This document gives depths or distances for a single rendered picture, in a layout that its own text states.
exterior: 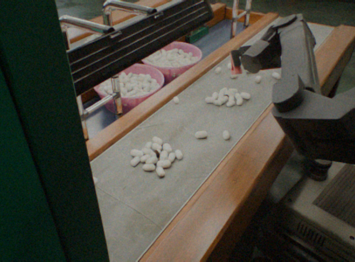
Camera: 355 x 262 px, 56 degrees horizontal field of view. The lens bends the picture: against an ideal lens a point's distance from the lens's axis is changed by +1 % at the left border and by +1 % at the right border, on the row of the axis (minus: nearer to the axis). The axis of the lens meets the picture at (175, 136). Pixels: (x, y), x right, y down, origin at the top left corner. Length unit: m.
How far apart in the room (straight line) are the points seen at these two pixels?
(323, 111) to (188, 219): 0.43
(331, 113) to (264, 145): 0.57
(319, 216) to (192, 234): 0.60
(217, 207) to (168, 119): 0.41
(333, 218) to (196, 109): 0.58
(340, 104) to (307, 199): 0.87
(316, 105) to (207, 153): 0.55
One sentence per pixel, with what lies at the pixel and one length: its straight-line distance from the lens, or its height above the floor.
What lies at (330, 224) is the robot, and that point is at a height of 0.47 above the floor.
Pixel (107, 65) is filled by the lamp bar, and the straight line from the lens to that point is 0.70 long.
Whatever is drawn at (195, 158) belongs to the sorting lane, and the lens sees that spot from 0.95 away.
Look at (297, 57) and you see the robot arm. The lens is 0.66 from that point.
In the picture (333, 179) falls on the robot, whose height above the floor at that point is 0.47.
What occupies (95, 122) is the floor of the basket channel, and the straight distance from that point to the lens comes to 1.23.
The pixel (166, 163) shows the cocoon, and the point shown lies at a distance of 0.90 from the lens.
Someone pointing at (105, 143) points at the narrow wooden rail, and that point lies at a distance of 0.98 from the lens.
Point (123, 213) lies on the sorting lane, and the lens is 0.82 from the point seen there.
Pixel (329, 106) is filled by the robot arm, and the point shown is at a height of 1.15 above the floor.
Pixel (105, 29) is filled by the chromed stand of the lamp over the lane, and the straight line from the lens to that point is 0.74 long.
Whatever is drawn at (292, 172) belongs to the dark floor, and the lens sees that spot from 2.09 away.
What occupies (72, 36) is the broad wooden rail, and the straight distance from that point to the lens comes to 1.74.
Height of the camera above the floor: 1.37
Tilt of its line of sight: 38 degrees down
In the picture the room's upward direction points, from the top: straight up
